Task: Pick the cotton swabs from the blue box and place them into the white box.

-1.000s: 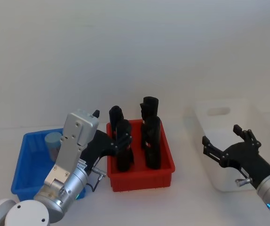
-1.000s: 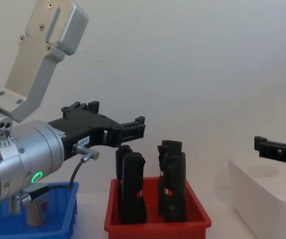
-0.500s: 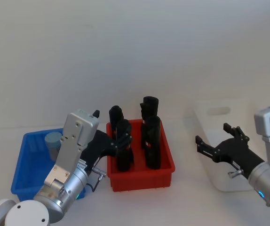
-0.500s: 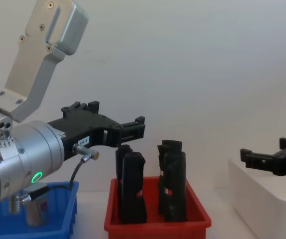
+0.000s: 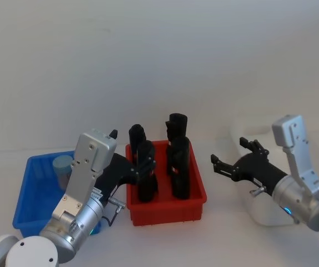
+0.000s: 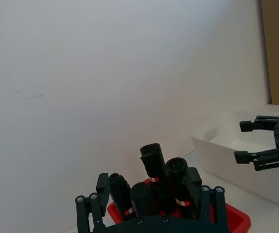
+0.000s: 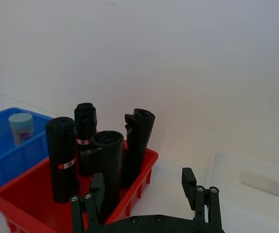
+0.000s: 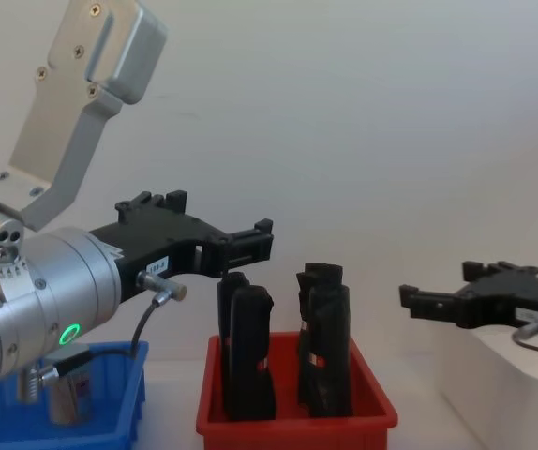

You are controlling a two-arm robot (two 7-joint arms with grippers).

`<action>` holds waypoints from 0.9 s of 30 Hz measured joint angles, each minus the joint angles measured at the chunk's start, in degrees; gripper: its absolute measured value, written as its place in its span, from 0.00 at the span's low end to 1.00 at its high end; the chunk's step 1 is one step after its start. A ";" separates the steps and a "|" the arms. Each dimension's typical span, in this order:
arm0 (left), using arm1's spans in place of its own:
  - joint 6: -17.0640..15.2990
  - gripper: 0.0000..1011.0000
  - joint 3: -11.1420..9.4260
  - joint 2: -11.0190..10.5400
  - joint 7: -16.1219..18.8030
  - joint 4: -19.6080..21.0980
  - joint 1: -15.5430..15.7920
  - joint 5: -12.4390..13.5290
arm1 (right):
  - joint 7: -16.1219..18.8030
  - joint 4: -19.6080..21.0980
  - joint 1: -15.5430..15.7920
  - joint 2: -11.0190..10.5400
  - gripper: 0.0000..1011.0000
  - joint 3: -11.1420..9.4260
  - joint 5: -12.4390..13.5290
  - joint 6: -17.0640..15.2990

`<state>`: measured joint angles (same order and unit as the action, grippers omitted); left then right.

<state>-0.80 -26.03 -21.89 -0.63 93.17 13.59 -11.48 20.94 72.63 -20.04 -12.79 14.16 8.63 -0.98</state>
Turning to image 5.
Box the grey-blue cylinder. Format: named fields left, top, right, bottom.
left=52, top=156, right=74, bottom=190

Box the blue plastic bin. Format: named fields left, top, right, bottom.
left=11, top=150, right=105, bottom=238

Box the red plastic bin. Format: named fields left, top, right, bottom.
left=124, top=139, right=208, bottom=228

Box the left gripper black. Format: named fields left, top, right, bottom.
left=92, top=129, right=157, bottom=205

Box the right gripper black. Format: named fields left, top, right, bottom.
left=210, top=136, right=288, bottom=196

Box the black tool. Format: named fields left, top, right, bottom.
left=165, top=113, right=190, bottom=146
left=128, top=123, right=149, bottom=164
left=136, top=140, right=160, bottom=204
left=166, top=135, right=192, bottom=201

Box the white plastic bin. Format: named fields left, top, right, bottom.
left=228, top=116, right=302, bottom=226

